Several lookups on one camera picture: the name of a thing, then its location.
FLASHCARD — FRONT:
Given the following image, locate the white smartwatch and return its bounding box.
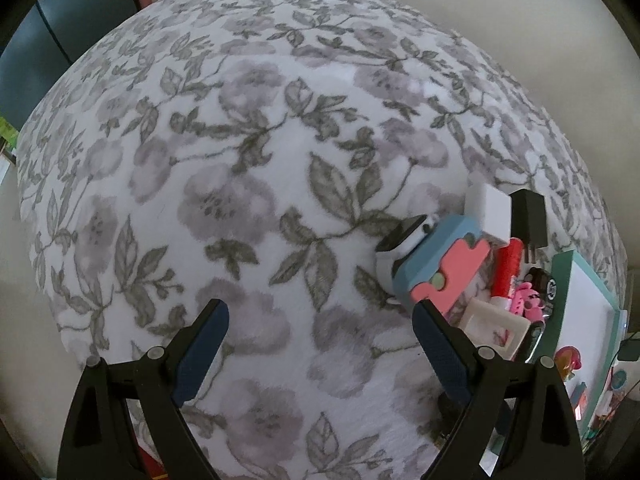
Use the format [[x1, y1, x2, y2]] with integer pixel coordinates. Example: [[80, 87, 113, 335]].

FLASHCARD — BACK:
[[375, 214, 441, 306]]

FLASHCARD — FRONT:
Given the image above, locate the black toy car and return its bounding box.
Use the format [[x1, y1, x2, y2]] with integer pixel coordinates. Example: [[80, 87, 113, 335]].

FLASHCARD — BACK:
[[522, 266, 556, 317]]

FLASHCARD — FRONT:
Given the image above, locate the cream plastic frame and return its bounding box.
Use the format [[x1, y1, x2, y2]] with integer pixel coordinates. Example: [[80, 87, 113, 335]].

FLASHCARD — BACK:
[[452, 297, 532, 361]]

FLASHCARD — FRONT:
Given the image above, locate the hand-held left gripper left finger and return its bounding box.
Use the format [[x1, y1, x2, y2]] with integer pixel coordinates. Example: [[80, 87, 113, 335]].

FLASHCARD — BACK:
[[57, 298, 231, 480]]

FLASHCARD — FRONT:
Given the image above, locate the teal box with white inside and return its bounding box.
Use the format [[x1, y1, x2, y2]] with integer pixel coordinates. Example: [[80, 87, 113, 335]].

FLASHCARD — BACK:
[[520, 250, 628, 436]]

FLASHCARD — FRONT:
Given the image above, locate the white wall charger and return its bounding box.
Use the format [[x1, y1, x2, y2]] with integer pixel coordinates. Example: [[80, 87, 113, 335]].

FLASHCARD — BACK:
[[465, 182, 513, 248]]

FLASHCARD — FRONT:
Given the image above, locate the dark teal cabinet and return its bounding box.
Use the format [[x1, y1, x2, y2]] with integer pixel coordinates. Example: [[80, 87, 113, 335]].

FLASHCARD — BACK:
[[0, 0, 146, 131]]

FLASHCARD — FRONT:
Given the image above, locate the black wall charger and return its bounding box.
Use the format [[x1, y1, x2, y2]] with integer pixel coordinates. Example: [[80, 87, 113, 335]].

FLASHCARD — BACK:
[[509, 188, 548, 265]]

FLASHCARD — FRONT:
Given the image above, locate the pink plastic toy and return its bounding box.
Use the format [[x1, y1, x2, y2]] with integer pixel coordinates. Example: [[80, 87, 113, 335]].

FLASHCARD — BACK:
[[510, 282, 546, 322]]

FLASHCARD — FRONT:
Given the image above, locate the grey floral blanket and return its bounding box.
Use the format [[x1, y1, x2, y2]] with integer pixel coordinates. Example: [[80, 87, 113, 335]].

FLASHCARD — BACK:
[[15, 0, 628, 480]]

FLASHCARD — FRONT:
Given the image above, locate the red glue stick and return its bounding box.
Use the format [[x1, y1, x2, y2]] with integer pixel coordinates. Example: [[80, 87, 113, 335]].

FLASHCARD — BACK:
[[490, 237, 525, 313]]

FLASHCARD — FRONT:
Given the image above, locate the blue and pink toy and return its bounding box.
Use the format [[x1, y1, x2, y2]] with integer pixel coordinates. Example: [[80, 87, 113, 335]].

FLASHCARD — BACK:
[[392, 215, 496, 316]]

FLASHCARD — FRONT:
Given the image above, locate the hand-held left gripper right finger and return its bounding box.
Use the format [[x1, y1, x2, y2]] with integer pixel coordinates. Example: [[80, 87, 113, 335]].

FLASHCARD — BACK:
[[411, 298, 586, 480]]

